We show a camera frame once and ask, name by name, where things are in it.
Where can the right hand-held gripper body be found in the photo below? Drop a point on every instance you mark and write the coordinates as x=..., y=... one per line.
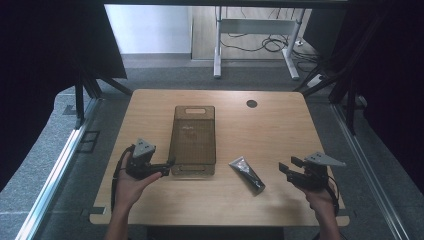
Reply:
x=315, y=170

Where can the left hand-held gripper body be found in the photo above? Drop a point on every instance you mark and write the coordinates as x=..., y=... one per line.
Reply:
x=143, y=149

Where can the person's right hand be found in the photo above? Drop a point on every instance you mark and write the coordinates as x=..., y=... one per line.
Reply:
x=320, y=201

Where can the person's left hand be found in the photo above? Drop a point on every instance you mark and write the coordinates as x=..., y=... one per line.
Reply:
x=130, y=190

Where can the brown translucent plastic basket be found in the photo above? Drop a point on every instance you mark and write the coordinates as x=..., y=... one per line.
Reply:
x=193, y=143

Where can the dark grey squeeze tube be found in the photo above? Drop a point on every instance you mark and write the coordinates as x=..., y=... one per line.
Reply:
x=248, y=175

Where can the black round table grommet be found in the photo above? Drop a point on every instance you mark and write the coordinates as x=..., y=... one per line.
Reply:
x=251, y=103

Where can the black metal stand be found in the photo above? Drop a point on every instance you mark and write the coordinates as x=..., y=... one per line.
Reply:
x=80, y=100
x=350, y=106

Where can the black curtain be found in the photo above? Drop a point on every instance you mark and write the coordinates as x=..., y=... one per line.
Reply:
x=390, y=83
x=40, y=66

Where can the aluminium rail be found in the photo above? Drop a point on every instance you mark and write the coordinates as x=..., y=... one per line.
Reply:
x=366, y=173
x=53, y=176

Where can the white metal desk frame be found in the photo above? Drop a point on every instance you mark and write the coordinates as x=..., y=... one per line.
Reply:
x=256, y=26

